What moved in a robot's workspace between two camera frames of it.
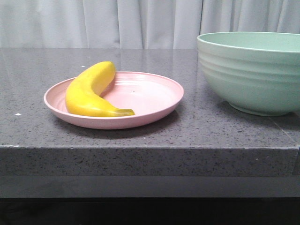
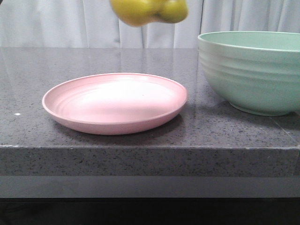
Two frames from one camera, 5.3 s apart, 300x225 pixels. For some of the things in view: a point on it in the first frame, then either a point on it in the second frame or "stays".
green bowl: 258,73 stays
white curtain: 137,24 stays
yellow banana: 84,96 → 140,12
